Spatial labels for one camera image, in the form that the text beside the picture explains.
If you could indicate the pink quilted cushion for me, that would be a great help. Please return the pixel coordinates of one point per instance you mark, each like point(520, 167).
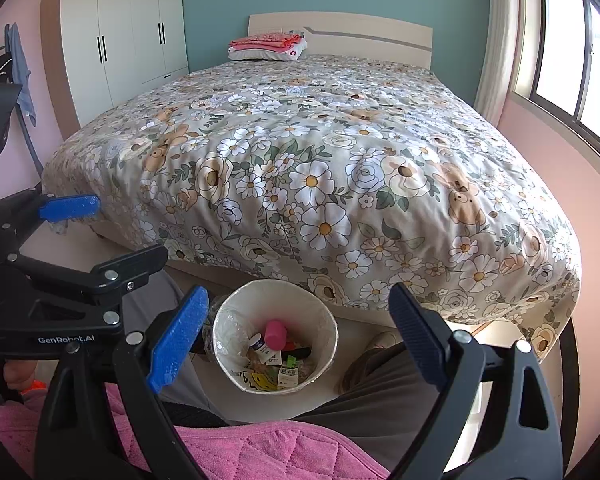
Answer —
point(280, 450)

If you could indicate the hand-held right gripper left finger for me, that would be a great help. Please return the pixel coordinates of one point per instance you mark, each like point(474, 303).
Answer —
point(180, 340)

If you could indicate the folded pink clothes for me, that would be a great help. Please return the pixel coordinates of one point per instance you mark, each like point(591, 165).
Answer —
point(265, 40)

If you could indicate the cream curtain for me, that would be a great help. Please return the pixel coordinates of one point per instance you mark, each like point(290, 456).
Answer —
point(500, 45)

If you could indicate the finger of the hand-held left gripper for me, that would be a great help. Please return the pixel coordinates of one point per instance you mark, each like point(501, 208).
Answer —
point(120, 272)
point(70, 208)

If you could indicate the white pillow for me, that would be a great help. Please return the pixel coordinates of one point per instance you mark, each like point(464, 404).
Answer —
point(260, 55)

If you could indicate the person's right leg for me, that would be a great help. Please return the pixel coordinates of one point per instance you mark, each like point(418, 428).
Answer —
point(380, 410)

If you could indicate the white wardrobe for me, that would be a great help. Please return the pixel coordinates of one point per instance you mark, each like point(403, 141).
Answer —
point(125, 25)

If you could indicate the white round waste bin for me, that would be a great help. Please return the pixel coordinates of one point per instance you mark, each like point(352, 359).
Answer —
point(280, 295)

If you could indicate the hanging blue cloth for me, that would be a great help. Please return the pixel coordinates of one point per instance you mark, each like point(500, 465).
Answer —
point(17, 70)

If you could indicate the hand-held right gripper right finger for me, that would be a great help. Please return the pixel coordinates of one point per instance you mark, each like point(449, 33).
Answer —
point(420, 330)

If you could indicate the white bottle blue label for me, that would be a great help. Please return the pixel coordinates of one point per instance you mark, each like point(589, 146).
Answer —
point(258, 346)

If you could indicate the dark hanging bag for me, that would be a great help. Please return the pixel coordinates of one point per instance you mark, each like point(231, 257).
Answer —
point(1, 67)

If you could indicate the beige wooden bed frame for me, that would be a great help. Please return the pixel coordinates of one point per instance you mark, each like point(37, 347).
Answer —
point(370, 35)

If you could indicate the beige slipper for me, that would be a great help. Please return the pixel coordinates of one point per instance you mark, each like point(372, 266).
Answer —
point(380, 340)

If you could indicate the window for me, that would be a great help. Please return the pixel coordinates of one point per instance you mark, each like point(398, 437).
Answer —
point(560, 40)

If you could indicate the person's left hand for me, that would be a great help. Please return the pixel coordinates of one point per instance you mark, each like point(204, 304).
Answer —
point(19, 375)

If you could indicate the small green box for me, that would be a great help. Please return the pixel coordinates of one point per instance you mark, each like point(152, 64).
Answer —
point(291, 361)
point(286, 376)

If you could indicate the pink cylinder container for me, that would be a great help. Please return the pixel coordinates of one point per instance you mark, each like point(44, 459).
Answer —
point(275, 335)

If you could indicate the floral bear print duvet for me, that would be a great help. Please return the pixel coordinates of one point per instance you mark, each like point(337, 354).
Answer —
point(330, 185)

